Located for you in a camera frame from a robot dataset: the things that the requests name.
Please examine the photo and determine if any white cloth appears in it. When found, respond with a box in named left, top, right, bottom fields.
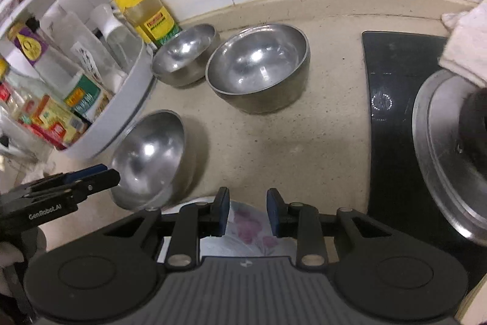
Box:
left=437, top=0, right=487, bottom=87

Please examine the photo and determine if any black glass cooktop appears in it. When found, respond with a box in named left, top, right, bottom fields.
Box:
left=361, top=30, right=487, bottom=272

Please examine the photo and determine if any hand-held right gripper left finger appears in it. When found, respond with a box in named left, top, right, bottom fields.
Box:
left=91, top=187, right=231, bottom=269

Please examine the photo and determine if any clear plastic packet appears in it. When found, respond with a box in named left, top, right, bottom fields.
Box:
left=40, top=5, right=126, bottom=93

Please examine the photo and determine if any white two-tier condiment rack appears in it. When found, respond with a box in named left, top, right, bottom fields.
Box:
left=0, top=0, right=157, bottom=160

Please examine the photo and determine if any pink flower print plate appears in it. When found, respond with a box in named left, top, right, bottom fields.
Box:
left=162, top=196, right=297, bottom=261

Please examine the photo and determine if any yellow-cap vinegar bottle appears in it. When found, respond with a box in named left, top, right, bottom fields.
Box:
left=0, top=60, right=92, bottom=150

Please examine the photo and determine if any steel bowl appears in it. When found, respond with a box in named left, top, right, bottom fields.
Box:
left=205, top=24, right=310, bottom=115
left=110, top=110, right=191, bottom=212
left=151, top=23, right=220, bottom=87

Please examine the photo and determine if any silver burner plate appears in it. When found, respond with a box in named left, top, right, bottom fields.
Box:
left=412, top=68, right=487, bottom=247

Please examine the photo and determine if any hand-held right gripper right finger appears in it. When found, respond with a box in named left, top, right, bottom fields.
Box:
left=266, top=188, right=406, bottom=269

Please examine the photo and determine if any black burner cap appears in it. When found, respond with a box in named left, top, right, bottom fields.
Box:
left=457, top=89, right=487, bottom=173

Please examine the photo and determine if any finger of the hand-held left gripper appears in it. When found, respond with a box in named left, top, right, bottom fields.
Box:
left=23, top=164, right=108, bottom=193
left=30, top=169, right=121, bottom=202

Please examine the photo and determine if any purple-label sauce bottle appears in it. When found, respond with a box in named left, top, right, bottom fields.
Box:
left=5, top=20, right=115, bottom=122

